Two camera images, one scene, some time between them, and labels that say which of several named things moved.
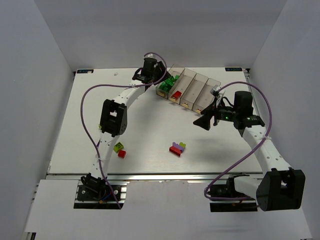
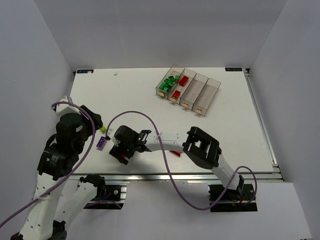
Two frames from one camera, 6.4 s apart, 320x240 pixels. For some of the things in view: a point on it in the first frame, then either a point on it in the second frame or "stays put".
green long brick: x=170 y=81 stays put
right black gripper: x=215 y=115 → x=116 y=152
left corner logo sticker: x=85 y=71 stays put
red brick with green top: x=176 y=95 stays put
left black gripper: x=160 y=71 → x=94 y=119
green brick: x=162 y=85 stays put
